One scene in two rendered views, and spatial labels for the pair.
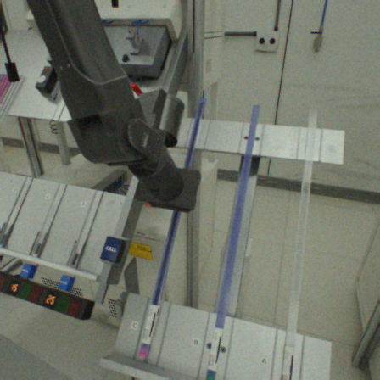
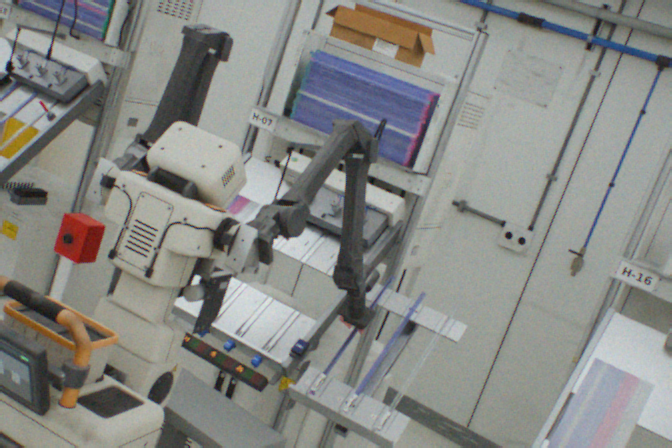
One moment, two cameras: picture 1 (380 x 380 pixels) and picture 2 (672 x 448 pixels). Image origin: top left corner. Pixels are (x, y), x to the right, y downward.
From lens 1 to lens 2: 2.13 m
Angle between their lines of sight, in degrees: 18
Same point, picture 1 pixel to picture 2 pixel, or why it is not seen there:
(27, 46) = (267, 179)
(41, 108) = not seen: hidden behind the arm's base
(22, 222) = (231, 313)
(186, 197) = (364, 320)
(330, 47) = (592, 277)
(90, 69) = (353, 252)
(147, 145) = (360, 285)
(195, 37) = (406, 230)
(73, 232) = (269, 332)
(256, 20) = (510, 208)
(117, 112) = (355, 269)
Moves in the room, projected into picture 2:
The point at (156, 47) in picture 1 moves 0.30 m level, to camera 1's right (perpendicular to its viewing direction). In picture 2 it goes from (375, 228) to (457, 259)
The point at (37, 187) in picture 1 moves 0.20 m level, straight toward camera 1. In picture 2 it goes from (249, 293) to (265, 317)
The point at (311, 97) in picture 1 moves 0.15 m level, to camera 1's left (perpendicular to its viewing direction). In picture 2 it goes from (556, 331) to (527, 320)
